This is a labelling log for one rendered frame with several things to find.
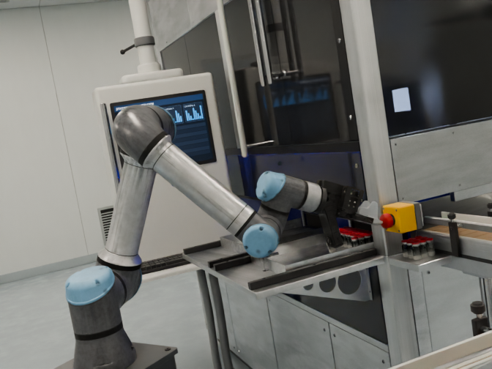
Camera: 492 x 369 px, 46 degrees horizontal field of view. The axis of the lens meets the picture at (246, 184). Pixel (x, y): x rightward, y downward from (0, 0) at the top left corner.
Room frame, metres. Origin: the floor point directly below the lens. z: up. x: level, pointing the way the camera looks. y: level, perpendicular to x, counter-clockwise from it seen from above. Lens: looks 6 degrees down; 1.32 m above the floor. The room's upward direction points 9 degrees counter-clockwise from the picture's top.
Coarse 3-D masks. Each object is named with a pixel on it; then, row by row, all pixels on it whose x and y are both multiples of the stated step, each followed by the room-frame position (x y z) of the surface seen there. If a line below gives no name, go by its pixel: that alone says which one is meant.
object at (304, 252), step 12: (300, 240) 1.85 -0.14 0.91; (312, 240) 1.87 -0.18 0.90; (324, 240) 1.88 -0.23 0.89; (276, 252) 1.82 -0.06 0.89; (288, 252) 1.84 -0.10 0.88; (300, 252) 1.81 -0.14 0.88; (312, 252) 1.79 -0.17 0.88; (324, 252) 1.76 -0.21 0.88; (336, 252) 1.61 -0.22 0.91; (348, 252) 1.62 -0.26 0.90; (276, 264) 1.61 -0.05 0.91; (288, 264) 1.55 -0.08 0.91; (300, 264) 1.57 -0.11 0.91
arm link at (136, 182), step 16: (160, 112) 1.45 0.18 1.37; (128, 160) 1.45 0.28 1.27; (128, 176) 1.45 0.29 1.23; (144, 176) 1.46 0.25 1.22; (128, 192) 1.45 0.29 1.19; (144, 192) 1.46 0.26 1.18; (128, 208) 1.46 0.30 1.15; (144, 208) 1.48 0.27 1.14; (112, 224) 1.48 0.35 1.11; (128, 224) 1.46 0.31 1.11; (112, 240) 1.47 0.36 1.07; (128, 240) 1.47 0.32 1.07; (112, 256) 1.46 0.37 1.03; (128, 256) 1.47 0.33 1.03; (128, 272) 1.46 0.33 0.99; (128, 288) 1.45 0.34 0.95
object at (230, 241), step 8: (288, 224) 2.22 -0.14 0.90; (296, 224) 2.23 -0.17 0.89; (288, 232) 2.16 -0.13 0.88; (296, 232) 2.13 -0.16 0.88; (304, 232) 1.95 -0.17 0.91; (312, 232) 1.96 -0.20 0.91; (320, 232) 1.98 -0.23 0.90; (224, 240) 2.07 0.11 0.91; (232, 240) 2.13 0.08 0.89; (280, 240) 1.92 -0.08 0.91; (288, 240) 1.93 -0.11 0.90; (232, 248) 2.00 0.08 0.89; (240, 248) 1.93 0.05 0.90
